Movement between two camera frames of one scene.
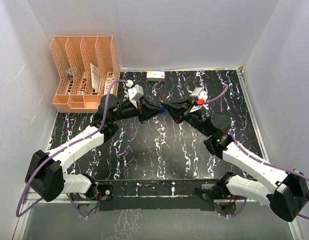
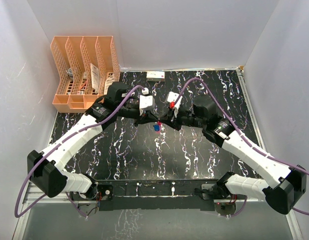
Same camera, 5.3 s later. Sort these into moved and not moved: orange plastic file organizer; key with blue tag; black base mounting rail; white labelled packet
Moved: key with blue tag
Not moved: black base mounting rail; white labelled packet; orange plastic file organizer
